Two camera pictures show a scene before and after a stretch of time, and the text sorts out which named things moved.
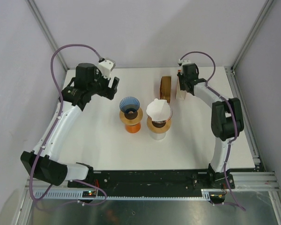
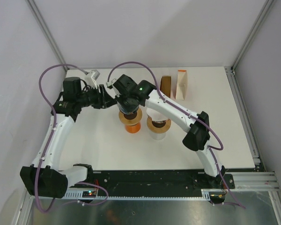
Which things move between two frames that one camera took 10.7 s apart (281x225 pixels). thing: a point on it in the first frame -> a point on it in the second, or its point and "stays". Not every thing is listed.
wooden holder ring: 158,130 stays
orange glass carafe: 134,129 stays
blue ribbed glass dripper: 129,105 stays
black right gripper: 181,76 -> 119,99
